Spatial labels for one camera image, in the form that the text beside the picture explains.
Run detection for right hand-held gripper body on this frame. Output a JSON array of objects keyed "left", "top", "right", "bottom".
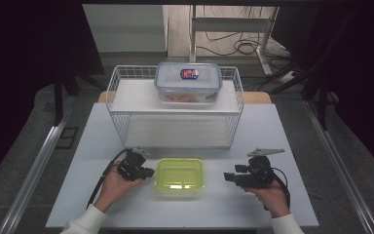
[{"left": 239, "top": 147, "right": 286, "bottom": 190}]

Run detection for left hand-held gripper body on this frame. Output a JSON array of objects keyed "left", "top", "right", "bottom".
[{"left": 116, "top": 147, "right": 151, "bottom": 182}]

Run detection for container with green lid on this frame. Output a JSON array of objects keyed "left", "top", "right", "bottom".
[{"left": 153, "top": 157, "right": 206, "bottom": 199}]

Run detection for white wire shelf rack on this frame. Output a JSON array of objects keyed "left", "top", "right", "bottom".
[{"left": 105, "top": 64, "right": 245, "bottom": 150}]

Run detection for clear container with blue lid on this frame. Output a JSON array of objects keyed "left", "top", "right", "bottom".
[{"left": 153, "top": 61, "right": 224, "bottom": 105}]

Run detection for person's left hand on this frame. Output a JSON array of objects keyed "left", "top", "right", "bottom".
[{"left": 93, "top": 159, "right": 144, "bottom": 215}]

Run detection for person's right hand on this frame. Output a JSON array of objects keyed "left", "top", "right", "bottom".
[{"left": 243, "top": 178, "right": 292, "bottom": 219}]

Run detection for wooden table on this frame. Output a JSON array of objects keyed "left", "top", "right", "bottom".
[{"left": 96, "top": 91, "right": 273, "bottom": 105}]

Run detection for black stand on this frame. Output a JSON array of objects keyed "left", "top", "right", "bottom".
[
  {"left": 53, "top": 72, "right": 81, "bottom": 128},
  {"left": 316, "top": 79, "right": 331, "bottom": 132}
]

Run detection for white power strip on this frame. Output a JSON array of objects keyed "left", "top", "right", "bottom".
[{"left": 278, "top": 69, "right": 299, "bottom": 86}]

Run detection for white cabinet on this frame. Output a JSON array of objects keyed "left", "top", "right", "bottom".
[{"left": 82, "top": 3, "right": 169, "bottom": 55}]

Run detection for dark curtain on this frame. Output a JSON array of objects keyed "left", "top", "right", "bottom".
[
  {"left": 0, "top": 0, "right": 105, "bottom": 190},
  {"left": 271, "top": 0, "right": 374, "bottom": 187}
]

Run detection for right hand-held gripper black cable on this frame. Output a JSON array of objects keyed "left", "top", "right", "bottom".
[{"left": 263, "top": 167, "right": 292, "bottom": 212}]

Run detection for hand-held gripper black cable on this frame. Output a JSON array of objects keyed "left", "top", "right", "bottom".
[
  {"left": 86, "top": 148, "right": 132, "bottom": 210},
  {"left": 263, "top": 167, "right": 292, "bottom": 212}
]

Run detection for left hand-held gripper black cable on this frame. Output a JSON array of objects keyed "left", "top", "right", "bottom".
[{"left": 86, "top": 148, "right": 132, "bottom": 210}]

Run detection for metal floor rail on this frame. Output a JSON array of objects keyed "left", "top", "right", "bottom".
[
  {"left": 0, "top": 97, "right": 76, "bottom": 234},
  {"left": 302, "top": 98, "right": 374, "bottom": 234}
]

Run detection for black floor cables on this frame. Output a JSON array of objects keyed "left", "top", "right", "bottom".
[{"left": 196, "top": 5, "right": 290, "bottom": 59}]

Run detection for white metal desk frame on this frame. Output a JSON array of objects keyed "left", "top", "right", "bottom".
[{"left": 188, "top": 4, "right": 281, "bottom": 77}]

